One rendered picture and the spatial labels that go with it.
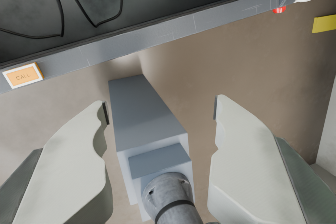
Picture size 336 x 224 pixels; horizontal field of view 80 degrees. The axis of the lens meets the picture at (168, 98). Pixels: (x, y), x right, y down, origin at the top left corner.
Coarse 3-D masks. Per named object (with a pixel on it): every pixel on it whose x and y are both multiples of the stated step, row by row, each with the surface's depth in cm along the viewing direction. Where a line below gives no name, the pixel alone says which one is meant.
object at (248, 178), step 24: (216, 96) 12; (216, 120) 12; (240, 120) 10; (216, 144) 10; (240, 144) 8; (264, 144) 8; (216, 168) 7; (240, 168) 7; (264, 168) 7; (216, 192) 7; (240, 192) 6; (264, 192) 6; (288, 192) 6; (216, 216) 7; (240, 216) 6; (264, 216) 6; (288, 216) 6
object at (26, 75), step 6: (12, 72) 33; (18, 72) 33; (24, 72) 34; (30, 72) 34; (12, 78) 33; (18, 78) 34; (24, 78) 34; (30, 78) 34; (36, 78) 34; (12, 84) 34; (18, 84) 34
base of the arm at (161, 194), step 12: (156, 180) 57; (168, 180) 56; (180, 180) 58; (144, 192) 58; (156, 192) 55; (168, 192) 54; (180, 192) 54; (192, 192) 60; (144, 204) 57; (156, 204) 54; (168, 204) 51; (180, 204) 51; (192, 204) 53; (156, 216) 52
